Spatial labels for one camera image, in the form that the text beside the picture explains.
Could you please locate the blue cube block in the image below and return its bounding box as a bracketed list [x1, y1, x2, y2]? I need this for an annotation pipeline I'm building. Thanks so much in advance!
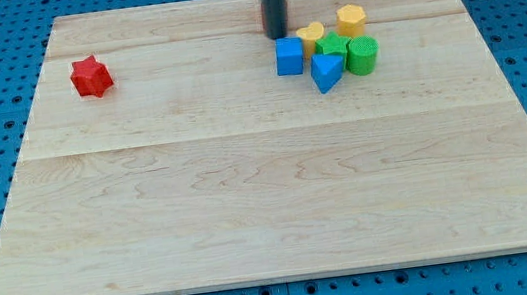
[275, 37, 304, 76]

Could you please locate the green star block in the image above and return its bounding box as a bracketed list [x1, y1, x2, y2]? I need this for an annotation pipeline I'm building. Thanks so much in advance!
[315, 31, 352, 70]

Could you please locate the red star block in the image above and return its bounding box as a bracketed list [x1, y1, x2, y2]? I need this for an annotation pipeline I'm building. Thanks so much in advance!
[70, 56, 114, 98]

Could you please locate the wooden board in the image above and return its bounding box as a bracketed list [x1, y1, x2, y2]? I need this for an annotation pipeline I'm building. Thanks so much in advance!
[0, 0, 527, 295]

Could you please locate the blue triangle block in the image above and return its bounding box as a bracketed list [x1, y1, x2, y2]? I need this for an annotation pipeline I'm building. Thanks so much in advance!
[310, 54, 344, 94]

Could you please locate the yellow heart block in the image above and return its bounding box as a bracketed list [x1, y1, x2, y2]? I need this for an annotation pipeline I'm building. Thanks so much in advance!
[296, 21, 325, 60]

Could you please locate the green cylinder block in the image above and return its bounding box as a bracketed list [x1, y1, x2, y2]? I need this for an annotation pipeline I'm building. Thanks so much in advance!
[346, 35, 379, 76]

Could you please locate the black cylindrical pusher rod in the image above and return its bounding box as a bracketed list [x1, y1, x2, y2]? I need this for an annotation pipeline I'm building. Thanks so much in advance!
[260, 0, 288, 40]

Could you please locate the yellow hexagon block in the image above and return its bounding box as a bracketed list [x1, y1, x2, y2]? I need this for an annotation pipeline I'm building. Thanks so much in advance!
[336, 4, 367, 38]

